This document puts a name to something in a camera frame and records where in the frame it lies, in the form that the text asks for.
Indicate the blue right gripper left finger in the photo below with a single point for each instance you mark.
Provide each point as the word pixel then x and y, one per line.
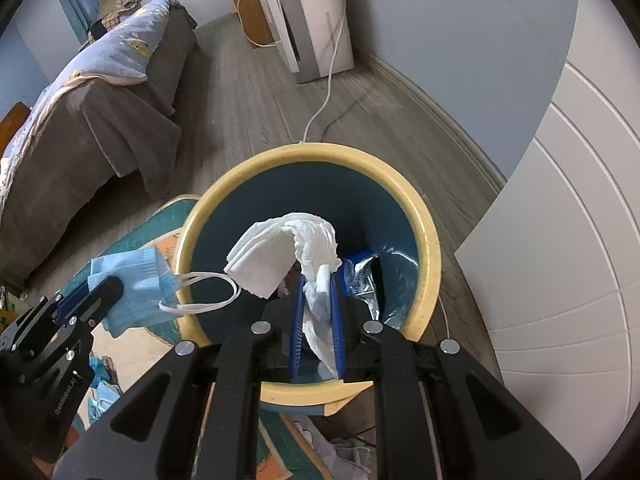
pixel 297 333

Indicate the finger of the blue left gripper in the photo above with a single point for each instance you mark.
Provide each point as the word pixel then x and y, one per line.
pixel 87 304

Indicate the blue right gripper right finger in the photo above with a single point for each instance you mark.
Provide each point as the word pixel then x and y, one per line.
pixel 338 337

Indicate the blue silver foil bag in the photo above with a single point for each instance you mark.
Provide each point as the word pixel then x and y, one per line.
pixel 370 279

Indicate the white tissue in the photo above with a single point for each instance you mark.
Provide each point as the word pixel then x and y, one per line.
pixel 265 253

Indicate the blue face mask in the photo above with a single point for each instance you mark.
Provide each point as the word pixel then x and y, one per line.
pixel 150 289

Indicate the yellow rimmed teal trash bin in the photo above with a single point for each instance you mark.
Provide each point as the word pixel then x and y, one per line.
pixel 369 203

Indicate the teal and peach rug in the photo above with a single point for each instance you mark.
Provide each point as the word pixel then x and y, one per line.
pixel 284 452

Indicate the bed with grey cover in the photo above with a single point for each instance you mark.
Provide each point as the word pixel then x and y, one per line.
pixel 95 133

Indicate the wooden headboard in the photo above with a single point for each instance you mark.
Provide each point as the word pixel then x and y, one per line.
pixel 11 123

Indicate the blue floral quilt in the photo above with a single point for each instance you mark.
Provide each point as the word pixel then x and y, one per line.
pixel 121 57

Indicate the wooden nightstand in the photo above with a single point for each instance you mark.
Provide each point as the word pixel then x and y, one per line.
pixel 253 22

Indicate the white air purifier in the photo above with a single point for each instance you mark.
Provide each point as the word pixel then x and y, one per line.
pixel 311 36

